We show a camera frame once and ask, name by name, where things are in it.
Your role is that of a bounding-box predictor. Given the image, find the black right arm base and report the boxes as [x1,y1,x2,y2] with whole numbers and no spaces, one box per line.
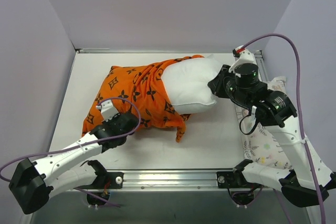
[216,159,263,209]

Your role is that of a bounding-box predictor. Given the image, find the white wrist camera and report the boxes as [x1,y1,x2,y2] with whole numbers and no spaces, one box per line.
[229,46,254,73]
[96,99,119,122]

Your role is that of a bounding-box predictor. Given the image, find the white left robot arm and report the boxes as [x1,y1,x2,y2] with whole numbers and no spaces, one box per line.
[9,112,140,215]

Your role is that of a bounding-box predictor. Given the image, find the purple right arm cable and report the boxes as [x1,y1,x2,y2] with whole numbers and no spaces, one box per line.
[237,33,328,224]

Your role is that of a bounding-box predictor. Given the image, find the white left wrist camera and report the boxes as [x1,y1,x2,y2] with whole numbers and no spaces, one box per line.
[96,99,119,122]

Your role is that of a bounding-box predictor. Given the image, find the aluminium front rail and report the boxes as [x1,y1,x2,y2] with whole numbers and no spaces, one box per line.
[108,169,231,192]

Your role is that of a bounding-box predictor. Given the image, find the orange black patterned pillowcase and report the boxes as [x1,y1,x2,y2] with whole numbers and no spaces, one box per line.
[81,55,203,142]

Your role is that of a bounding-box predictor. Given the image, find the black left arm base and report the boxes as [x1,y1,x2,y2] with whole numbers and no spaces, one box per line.
[79,160,124,209]

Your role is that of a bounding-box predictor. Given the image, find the white pillow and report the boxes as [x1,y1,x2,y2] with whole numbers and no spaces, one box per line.
[161,56,222,114]

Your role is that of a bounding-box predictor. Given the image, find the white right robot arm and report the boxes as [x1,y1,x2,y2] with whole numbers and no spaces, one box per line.
[208,63,335,208]

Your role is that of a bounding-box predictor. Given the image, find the floral patterned pillow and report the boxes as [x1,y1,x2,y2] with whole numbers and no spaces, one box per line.
[235,76,292,169]

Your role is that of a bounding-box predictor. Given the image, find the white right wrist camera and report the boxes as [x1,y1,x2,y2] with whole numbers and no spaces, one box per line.
[229,46,254,73]

